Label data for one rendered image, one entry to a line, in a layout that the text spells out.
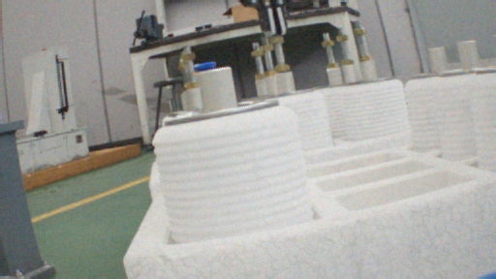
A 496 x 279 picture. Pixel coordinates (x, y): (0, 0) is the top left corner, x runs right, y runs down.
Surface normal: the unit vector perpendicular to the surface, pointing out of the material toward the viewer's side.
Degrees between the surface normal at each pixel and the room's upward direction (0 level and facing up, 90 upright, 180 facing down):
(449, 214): 90
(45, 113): 90
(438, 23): 90
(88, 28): 90
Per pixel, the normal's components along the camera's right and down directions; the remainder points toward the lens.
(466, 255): 0.05, 0.04
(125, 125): -0.28, 0.10
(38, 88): -0.33, -0.29
